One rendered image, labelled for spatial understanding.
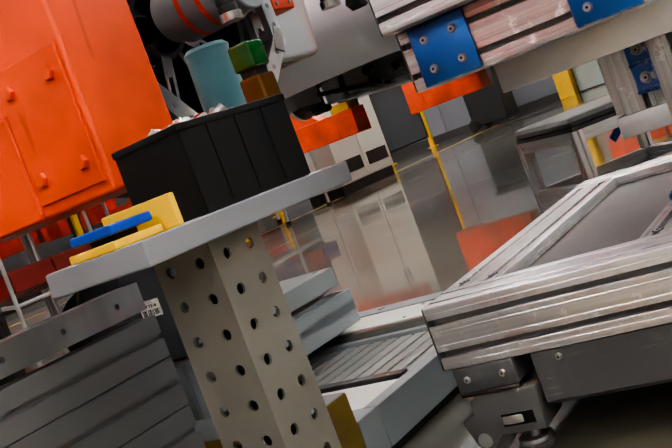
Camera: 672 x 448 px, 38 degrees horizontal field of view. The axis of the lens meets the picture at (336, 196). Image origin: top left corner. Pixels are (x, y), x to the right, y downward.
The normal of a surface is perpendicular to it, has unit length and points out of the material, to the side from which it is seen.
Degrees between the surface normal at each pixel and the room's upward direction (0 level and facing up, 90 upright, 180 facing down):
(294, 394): 90
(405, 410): 90
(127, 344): 90
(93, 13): 90
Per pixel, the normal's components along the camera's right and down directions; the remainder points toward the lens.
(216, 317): -0.52, 0.23
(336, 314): 0.78, -0.26
